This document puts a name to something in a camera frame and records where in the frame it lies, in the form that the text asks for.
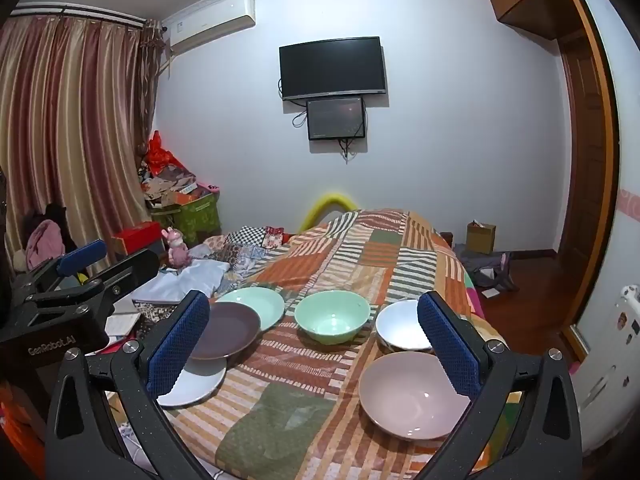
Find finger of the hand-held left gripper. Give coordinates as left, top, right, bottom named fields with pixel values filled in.
left=20, top=247, right=161, bottom=333
left=10, top=240, right=108, bottom=301

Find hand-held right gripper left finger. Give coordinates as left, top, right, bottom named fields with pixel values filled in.
left=45, top=290, right=221, bottom=480

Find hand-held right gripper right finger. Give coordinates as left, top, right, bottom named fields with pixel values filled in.
left=417, top=290, right=583, bottom=480

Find white plate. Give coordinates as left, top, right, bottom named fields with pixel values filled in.
left=156, top=355, right=227, bottom=407

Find purple plate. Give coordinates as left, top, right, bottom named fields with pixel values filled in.
left=187, top=301, right=262, bottom=361

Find white dotted bowl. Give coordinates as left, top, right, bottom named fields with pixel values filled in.
left=375, top=299, right=436, bottom=353

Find pink bowl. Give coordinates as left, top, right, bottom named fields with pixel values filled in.
left=358, top=351, right=473, bottom=442

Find mint green plate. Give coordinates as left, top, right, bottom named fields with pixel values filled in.
left=215, top=286, right=286, bottom=333

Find green bowl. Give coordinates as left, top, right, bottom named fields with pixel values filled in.
left=294, top=290, right=372, bottom=346

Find red box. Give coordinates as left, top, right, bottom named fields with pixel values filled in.
left=111, top=221, right=166, bottom=256

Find pink garment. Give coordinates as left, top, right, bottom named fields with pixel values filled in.
left=26, top=219, right=66, bottom=271

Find light blue cloth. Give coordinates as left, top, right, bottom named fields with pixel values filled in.
left=135, top=257, right=228, bottom=306

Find black garment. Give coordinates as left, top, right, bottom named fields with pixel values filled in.
left=31, top=202, right=78, bottom=248

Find pink plush toy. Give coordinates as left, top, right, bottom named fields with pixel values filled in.
left=161, top=227, right=192, bottom=267

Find grey backpack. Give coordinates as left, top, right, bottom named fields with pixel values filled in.
left=457, top=245, right=521, bottom=293

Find green cardboard box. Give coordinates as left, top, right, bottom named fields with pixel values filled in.
left=150, top=192, right=222, bottom=236

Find brown paper bag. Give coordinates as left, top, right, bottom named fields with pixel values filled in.
left=466, top=220, right=497, bottom=255

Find red plastic bag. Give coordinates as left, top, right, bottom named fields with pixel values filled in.
left=145, top=130, right=183, bottom=176

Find checkered patchwork quilt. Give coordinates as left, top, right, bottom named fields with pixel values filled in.
left=202, top=225, right=286, bottom=273

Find striped red gold curtain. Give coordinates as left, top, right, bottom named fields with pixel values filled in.
left=0, top=12, right=166, bottom=281

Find striped patchwork bedspread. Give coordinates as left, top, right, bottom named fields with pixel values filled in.
left=160, top=208, right=488, bottom=476

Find colourful fridge magnets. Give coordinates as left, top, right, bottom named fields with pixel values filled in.
left=616, top=310, right=640, bottom=346

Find yellow hoop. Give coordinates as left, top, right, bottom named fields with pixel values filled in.
left=299, top=191, right=361, bottom=233

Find dark curtain rod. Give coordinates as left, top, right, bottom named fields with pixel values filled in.
left=10, top=4, right=161, bottom=26

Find white air conditioner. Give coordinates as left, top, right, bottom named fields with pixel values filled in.
left=162, top=0, right=257, bottom=53

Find wooden door frame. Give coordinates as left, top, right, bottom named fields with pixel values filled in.
left=562, top=0, right=622, bottom=361

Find small black wall monitor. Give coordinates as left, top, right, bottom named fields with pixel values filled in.
left=306, top=96, right=366, bottom=142

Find large black wall television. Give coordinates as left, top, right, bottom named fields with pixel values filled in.
left=278, top=36, right=388, bottom=102

